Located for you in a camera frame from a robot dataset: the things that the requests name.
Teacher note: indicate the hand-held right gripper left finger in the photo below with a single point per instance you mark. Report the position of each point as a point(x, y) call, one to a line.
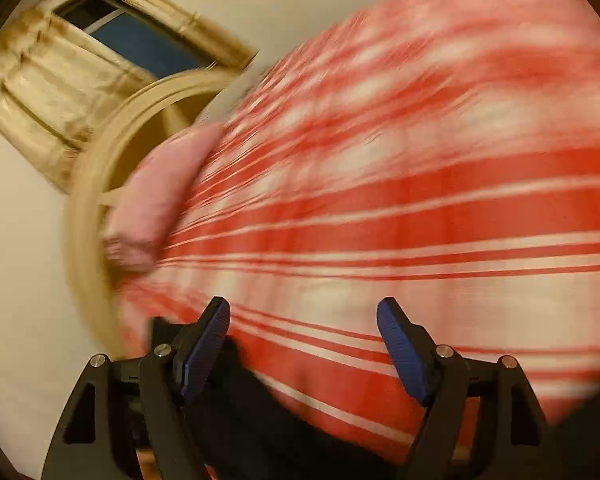
point(207, 350)

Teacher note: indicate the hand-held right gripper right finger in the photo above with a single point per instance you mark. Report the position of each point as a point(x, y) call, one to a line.
point(400, 350)

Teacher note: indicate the black pants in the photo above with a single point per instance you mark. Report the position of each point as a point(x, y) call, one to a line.
point(260, 425)

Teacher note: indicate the pink pillow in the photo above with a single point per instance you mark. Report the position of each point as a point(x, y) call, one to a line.
point(160, 200)

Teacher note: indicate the red plaid blanket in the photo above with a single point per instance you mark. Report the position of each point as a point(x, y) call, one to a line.
point(380, 160)

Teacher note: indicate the beige wooden headboard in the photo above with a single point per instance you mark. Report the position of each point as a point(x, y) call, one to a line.
point(87, 200)

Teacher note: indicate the wide beige curtain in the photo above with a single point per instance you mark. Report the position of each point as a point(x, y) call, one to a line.
point(40, 95)

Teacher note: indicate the window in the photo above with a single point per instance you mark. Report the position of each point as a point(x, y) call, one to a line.
point(145, 40)

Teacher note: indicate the narrow beige curtain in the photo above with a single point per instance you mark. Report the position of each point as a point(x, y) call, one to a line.
point(180, 20)

